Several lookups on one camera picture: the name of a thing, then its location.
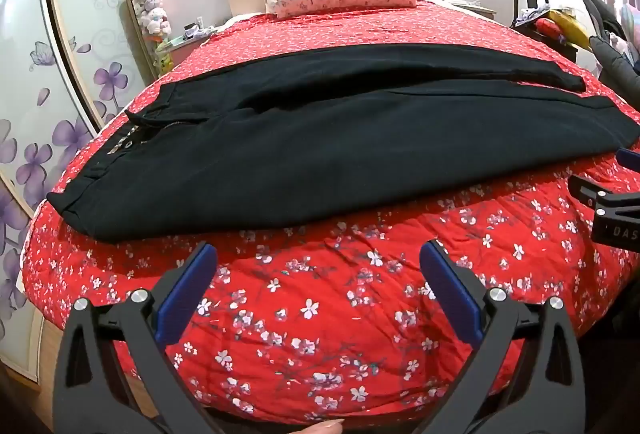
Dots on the cluttered nightstand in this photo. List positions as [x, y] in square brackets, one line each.
[192, 31]

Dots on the yellow cloth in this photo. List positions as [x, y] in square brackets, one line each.
[567, 26]

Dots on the person's left hand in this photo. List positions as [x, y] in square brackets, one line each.
[325, 427]

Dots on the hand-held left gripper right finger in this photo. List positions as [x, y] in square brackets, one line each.
[450, 284]

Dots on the red floral blanket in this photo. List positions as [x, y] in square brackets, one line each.
[325, 314]

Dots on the wardrobe with purple flower doors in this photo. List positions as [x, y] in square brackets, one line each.
[75, 14]

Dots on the red cloth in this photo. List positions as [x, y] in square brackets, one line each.
[549, 30]

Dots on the stuffed toy stack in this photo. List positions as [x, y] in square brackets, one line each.
[150, 9]

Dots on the black pants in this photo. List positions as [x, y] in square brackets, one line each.
[325, 139]

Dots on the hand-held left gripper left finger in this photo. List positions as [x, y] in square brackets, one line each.
[187, 284]

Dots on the grey jacket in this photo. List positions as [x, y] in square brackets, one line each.
[612, 56]

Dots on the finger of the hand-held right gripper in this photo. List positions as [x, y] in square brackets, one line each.
[585, 189]
[630, 157]

